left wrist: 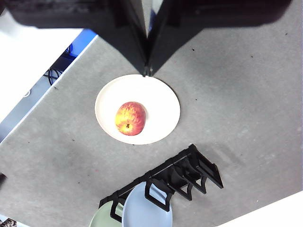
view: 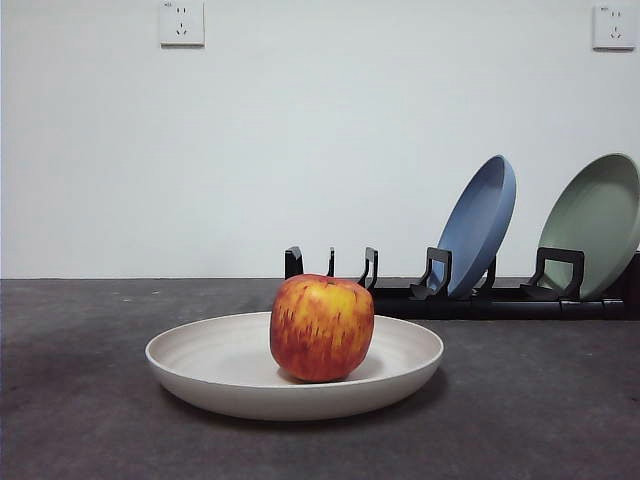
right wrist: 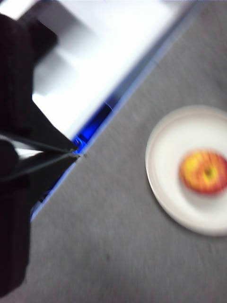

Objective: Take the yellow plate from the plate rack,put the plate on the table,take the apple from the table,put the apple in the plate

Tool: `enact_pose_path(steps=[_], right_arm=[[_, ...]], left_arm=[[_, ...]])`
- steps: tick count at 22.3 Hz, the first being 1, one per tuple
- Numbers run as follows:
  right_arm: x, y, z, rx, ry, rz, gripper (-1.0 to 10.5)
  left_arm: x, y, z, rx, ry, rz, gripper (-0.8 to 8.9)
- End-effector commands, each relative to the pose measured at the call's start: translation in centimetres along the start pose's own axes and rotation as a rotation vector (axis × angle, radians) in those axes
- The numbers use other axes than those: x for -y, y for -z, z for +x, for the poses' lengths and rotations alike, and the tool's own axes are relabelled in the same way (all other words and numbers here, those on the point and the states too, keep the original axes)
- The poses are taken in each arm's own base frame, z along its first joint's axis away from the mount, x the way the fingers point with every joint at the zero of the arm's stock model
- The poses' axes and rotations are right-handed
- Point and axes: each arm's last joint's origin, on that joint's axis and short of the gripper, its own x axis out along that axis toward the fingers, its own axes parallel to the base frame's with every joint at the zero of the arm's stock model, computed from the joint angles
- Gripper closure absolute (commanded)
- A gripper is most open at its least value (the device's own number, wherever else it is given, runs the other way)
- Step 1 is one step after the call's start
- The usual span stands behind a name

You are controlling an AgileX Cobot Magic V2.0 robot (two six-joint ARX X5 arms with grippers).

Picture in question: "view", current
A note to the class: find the green plate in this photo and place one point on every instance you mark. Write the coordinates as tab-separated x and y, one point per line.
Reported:
590	225

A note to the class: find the pale yellow cream plate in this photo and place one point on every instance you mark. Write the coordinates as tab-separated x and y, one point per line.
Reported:
200	360

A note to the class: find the blue plate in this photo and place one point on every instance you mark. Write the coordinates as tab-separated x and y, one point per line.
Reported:
475	235

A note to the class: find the black plate rack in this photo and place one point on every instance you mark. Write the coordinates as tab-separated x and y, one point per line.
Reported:
475	307

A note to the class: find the white wall power socket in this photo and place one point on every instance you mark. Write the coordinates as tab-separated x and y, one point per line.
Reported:
182	25
615	27

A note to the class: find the red yellow apple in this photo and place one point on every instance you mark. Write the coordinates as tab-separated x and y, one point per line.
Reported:
320	330

